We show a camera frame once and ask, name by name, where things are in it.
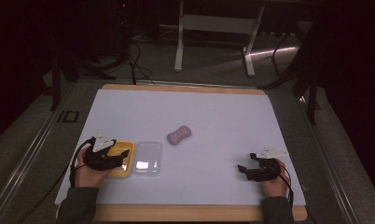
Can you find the person's left hand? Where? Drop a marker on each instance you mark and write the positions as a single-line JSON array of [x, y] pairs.
[[89, 175]]

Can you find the clear plastic lid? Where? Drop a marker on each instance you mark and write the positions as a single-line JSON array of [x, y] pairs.
[[148, 157]]

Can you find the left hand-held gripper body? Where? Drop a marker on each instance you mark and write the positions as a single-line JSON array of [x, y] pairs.
[[98, 160]]

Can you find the white metal stand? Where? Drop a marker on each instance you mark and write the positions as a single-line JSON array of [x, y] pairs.
[[213, 24]]

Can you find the metal floor rail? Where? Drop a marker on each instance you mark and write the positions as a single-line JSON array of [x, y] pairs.
[[24, 165], [331, 174]]

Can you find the pink soap bar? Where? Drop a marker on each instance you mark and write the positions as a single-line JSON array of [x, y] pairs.
[[178, 135]]

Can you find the person's right hand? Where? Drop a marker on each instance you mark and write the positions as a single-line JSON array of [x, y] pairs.
[[277, 186]]

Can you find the black metal stand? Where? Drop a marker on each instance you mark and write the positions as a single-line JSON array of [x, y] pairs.
[[307, 77]]

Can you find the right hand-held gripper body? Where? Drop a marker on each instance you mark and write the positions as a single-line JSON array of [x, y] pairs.
[[265, 169]]

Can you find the white table mat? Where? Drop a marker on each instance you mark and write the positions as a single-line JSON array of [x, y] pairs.
[[207, 161]]

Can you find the yellow soap tray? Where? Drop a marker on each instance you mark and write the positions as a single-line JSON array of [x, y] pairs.
[[126, 149]]

